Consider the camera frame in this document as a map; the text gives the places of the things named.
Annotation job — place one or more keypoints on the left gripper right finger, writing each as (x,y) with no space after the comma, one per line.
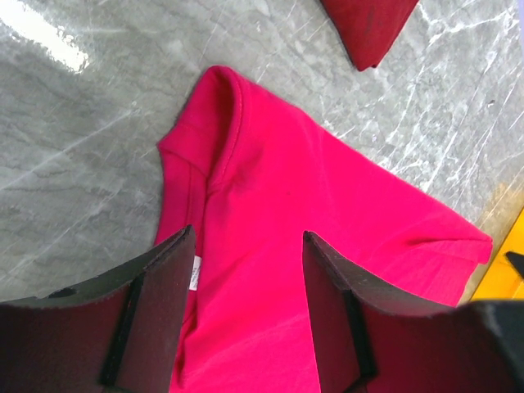
(370,336)

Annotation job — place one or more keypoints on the folded dark red t shirt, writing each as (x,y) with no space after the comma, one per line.
(368,28)

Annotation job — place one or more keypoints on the yellow plastic tray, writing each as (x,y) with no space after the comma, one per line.
(502,280)

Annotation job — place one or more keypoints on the pink t shirt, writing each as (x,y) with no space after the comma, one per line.
(251,173)

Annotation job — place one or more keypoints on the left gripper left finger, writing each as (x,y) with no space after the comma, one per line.
(117,332)

